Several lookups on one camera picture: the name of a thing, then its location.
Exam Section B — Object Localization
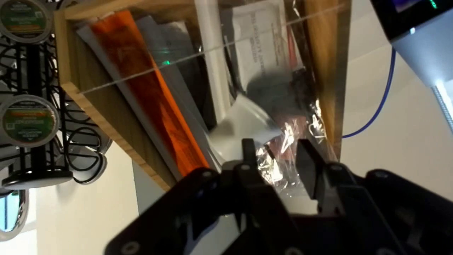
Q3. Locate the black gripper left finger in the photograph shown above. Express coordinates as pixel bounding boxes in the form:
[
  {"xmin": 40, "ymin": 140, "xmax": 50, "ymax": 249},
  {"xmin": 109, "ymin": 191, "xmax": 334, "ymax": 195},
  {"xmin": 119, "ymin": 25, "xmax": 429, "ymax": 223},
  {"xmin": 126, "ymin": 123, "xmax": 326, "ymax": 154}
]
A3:
[{"xmin": 224, "ymin": 138, "xmax": 303, "ymax": 255}]

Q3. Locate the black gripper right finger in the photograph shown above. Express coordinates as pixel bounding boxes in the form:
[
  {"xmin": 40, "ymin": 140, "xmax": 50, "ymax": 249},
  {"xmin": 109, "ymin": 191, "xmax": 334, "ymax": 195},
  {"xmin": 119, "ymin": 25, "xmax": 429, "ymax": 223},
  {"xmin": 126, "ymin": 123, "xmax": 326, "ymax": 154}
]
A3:
[{"xmin": 296, "ymin": 138, "xmax": 368, "ymax": 218}]

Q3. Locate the black silver coffee machine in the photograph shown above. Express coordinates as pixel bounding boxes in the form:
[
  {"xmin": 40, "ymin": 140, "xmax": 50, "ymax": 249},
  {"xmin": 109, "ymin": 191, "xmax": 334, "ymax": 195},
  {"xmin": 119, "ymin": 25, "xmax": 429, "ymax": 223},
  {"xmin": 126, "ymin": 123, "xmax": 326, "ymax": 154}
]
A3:
[{"xmin": 369, "ymin": 0, "xmax": 453, "ymax": 128}]

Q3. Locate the bamboo condiment organizer stand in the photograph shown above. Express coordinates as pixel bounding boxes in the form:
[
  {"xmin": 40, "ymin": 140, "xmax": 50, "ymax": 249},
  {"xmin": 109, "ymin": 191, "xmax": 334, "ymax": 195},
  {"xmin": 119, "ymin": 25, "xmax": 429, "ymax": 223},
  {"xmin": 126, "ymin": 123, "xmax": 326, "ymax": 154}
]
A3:
[{"xmin": 55, "ymin": 0, "xmax": 351, "ymax": 188}]

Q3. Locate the clear plastic bag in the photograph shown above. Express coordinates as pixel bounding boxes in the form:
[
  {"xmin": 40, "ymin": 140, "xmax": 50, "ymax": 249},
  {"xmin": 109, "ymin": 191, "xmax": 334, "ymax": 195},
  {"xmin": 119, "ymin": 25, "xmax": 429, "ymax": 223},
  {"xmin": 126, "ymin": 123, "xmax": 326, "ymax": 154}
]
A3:
[{"xmin": 256, "ymin": 94, "xmax": 335, "ymax": 213}]

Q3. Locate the orange foil packet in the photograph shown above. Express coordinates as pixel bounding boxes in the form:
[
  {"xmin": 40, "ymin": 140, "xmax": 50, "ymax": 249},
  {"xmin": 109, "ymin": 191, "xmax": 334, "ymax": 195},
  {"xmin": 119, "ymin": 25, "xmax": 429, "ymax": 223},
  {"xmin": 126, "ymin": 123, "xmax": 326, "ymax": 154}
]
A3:
[{"xmin": 89, "ymin": 9, "xmax": 209, "ymax": 175}]

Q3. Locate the blue cable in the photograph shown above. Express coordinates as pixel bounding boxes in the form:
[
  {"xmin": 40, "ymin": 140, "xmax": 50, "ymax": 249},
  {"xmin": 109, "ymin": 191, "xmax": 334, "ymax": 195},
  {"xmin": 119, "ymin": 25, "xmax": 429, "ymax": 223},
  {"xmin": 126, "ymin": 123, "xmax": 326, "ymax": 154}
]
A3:
[{"xmin": 341, "ymin": 46, "xmax": 398, "ymax": 140}]

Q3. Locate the black wire pod carousel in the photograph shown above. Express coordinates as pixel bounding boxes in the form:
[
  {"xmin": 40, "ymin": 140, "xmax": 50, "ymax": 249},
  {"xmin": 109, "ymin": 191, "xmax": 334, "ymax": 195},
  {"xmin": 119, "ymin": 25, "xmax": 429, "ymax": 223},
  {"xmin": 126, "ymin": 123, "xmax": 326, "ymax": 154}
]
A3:
[{"xmin": 0, "ymin": 0, "xmax": 110, "ymax": 189}]

